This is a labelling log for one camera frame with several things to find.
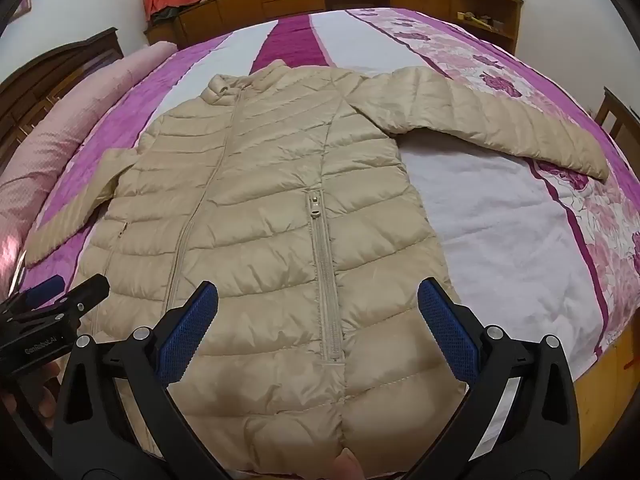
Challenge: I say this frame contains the pink rolled bolster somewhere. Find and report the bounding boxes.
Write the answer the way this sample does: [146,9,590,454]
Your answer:
[0,40,178,306]

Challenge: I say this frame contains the yellow wooden bed frame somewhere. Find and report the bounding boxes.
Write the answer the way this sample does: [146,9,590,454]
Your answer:
[570,327,640,466]

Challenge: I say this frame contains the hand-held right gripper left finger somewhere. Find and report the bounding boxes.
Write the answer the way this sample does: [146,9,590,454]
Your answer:
[51,281,236,480]

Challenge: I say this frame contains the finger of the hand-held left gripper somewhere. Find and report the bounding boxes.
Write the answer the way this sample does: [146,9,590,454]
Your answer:
[0,276,67,313]
[0,274,111,342]

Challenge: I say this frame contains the wooden chair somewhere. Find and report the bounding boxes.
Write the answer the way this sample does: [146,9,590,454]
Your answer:
[595,86,640,148]

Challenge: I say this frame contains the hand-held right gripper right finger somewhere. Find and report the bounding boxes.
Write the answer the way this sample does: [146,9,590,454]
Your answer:
[400,277,582,480]

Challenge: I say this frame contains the purple floral striped quilt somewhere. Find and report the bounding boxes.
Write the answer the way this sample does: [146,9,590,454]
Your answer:
[20,7,640,396]

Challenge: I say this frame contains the dark wooden headboard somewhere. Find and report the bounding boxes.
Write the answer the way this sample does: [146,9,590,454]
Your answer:
[0,27,125,171]

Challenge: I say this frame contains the person's left hand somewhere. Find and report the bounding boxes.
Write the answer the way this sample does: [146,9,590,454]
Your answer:
[34,364,65,431]

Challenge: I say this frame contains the dark cloth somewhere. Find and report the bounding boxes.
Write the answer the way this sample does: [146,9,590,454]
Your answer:
[150,6,187,27]

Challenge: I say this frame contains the beige puffer jacket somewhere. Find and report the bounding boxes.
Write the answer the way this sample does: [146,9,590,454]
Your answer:
[22,60,610,463]

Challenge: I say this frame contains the open wooden shelf unit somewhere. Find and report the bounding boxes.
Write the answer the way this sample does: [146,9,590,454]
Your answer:
[447,0,524,56]

